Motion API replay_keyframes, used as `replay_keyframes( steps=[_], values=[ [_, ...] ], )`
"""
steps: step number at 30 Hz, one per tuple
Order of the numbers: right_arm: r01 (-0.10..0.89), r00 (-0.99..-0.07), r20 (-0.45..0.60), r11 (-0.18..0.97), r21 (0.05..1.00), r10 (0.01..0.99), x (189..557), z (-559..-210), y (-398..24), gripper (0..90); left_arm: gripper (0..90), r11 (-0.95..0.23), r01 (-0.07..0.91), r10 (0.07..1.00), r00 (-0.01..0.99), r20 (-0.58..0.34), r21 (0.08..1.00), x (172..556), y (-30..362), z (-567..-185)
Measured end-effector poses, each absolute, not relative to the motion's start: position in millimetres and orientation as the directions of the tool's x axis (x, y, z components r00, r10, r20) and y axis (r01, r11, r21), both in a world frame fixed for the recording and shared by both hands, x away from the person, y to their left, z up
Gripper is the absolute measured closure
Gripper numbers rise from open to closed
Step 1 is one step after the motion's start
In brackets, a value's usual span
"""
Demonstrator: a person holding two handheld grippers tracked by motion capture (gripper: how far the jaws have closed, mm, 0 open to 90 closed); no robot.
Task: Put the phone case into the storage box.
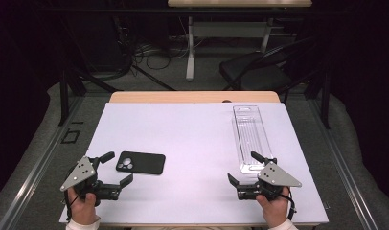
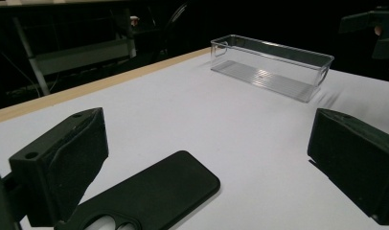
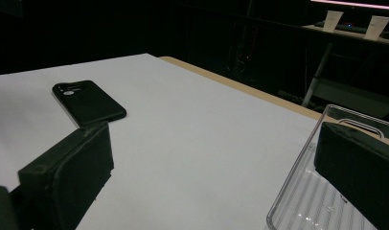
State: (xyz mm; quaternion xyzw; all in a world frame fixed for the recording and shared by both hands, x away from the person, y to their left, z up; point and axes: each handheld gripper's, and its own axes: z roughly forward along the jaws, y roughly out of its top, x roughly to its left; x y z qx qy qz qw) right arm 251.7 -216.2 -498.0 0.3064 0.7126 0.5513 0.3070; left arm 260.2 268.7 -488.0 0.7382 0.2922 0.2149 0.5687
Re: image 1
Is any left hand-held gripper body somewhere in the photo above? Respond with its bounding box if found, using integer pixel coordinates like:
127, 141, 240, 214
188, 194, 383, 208
59, 155, 124, 207

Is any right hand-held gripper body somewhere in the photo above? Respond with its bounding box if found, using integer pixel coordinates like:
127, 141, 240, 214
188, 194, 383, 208
236, 156, 303, 202

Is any clear plastic packaging box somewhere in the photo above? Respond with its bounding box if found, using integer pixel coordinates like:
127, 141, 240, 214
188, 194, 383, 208
232, 104, 275, 175

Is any black phone case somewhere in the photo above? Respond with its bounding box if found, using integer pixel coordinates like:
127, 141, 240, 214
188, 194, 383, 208
115, 150, 167, 175

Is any person's right hand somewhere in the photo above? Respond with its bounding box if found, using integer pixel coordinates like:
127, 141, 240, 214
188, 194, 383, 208
255, 186, 291, 228

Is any person's left hand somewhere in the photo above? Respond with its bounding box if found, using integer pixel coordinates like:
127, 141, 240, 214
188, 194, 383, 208
66, 186, 101, 226

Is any white table mat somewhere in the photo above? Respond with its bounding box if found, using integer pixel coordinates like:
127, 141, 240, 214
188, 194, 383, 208
58, 102, 330, 225

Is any black metal stand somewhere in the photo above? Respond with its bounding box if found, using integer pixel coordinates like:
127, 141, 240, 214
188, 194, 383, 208
57, 18, 120, 127
304, 60, 332, 130

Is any black folding chair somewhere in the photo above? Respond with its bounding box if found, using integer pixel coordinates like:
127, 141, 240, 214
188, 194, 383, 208
218, 36, 328, 97

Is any wooden table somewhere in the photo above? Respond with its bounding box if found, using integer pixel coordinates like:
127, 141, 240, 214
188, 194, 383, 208
65, 90, 320, 230

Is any white-legged wooden desk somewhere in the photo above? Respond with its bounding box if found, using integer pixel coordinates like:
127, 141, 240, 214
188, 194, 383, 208
167, 0, 313, 82

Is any right hand-held gripper black cable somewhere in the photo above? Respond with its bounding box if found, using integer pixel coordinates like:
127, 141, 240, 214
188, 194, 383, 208
278, 187, 297, 221

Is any hand-held gripper black cable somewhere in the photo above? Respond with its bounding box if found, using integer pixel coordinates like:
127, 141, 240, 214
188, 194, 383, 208
278, 187, 297, 221
61, 186, 80, 223

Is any left hand-held gripper black cable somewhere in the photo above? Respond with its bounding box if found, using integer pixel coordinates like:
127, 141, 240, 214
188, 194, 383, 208
61, 186, 80, 223

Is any aluminium floor rail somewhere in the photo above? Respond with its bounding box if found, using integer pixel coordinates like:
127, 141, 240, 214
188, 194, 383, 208
0, 95, 85, 230
307, 98, 379, 230

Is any bundle of floor cables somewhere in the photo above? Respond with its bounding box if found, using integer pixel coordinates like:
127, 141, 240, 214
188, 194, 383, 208
117, 18, 192, 78

